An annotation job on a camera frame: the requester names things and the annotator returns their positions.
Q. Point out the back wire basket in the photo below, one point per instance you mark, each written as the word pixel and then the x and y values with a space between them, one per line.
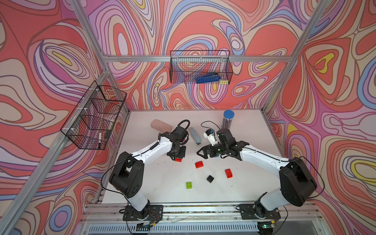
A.
pixel 187 65

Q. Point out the yellow item in basket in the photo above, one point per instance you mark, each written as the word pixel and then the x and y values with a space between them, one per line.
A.
pixel 223 82

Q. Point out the blue stapler in basket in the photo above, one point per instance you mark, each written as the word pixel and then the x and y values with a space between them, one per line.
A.
pixel 208 78

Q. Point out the blue and cream stapler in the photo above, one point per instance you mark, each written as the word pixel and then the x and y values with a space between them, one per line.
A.
pixel 195 136

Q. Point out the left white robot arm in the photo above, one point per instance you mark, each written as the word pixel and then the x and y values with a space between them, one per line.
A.
pixel 128 172

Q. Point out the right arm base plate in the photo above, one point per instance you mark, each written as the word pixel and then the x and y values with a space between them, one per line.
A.
pixel 252 212

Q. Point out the blue lid pencil tube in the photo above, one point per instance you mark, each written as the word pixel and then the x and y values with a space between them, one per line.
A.
pixel 228 116

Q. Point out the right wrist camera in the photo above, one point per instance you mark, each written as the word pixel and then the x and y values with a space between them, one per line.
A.
pixel 211 136

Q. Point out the green lego brick front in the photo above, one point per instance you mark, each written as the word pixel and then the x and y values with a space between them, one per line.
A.
pixel 189 185

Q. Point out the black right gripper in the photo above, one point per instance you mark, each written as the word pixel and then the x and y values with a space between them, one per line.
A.
pixel 208 148

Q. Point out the pink lego brick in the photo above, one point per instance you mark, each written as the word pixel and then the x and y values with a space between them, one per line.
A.
pixel 178 160

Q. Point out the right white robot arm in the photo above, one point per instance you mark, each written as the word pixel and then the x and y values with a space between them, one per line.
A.
pixel 296 182

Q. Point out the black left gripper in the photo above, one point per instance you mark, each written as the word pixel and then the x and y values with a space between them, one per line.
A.
pixel 182 154

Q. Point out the wire basket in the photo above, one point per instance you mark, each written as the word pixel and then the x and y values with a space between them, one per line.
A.
pixel 97 111
pixel 187 65

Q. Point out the left wire basket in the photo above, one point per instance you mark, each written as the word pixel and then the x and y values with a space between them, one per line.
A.
pixel 97 111

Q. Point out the black lego brick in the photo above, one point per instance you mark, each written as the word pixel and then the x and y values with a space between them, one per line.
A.
pixel 210 179

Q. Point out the pink glasses case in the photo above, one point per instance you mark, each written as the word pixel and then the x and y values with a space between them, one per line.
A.
pixel 161 126

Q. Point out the marker pen in basket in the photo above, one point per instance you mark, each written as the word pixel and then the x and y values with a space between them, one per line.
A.
pixel 99 140

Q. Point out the red lego brick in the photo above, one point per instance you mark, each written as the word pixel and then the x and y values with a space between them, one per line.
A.
pixel 199 164
pixel 229 173

